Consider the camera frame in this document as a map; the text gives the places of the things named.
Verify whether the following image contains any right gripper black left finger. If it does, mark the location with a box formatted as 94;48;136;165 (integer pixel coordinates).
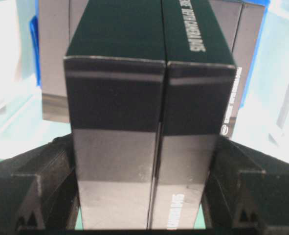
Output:
0;134;80;232

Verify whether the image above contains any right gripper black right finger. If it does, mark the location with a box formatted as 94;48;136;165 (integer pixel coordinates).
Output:
202;137;289;232

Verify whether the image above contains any black camera box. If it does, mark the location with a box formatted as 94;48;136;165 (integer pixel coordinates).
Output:
210;0;265;138
64;0;236;230

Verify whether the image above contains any clear plastic storage case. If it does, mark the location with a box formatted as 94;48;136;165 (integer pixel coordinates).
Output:
0;0;289;163

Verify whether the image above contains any blue liner in case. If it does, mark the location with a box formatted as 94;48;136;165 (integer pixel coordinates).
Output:
29;0;269;86

